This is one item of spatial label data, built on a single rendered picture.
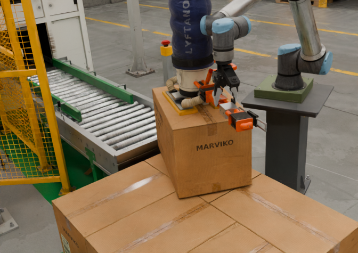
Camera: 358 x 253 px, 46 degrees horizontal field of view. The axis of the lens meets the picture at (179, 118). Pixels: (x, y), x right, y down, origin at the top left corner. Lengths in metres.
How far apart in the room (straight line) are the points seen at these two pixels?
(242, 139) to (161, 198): 0.53
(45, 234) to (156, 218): 1.16
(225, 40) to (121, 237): 1.00
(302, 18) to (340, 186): 1.41
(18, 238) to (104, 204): 1.01
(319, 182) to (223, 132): 1.45
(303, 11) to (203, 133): 0.89
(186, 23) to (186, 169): 0.72
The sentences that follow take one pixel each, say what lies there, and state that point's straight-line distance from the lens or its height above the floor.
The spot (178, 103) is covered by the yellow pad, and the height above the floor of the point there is 0.98.
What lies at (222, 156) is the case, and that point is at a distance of 2.12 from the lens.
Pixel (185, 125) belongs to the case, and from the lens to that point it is 2.01.
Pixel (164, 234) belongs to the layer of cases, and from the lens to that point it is 2.00.
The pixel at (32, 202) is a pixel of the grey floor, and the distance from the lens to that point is 3.43.
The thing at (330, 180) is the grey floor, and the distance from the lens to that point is 3.40.
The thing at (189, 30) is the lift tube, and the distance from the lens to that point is 2.08.
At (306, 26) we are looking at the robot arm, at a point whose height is 1.27.
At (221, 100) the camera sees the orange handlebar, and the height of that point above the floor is 1.09.
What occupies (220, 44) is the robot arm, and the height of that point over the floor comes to 1.37.
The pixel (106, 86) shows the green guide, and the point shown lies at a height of 0.62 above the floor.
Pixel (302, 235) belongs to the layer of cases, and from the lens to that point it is 2.00.
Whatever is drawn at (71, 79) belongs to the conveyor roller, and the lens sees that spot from 4.25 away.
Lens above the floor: 1.82
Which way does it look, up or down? 25 degrees down
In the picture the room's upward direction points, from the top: 4 degrees counter-clockwise
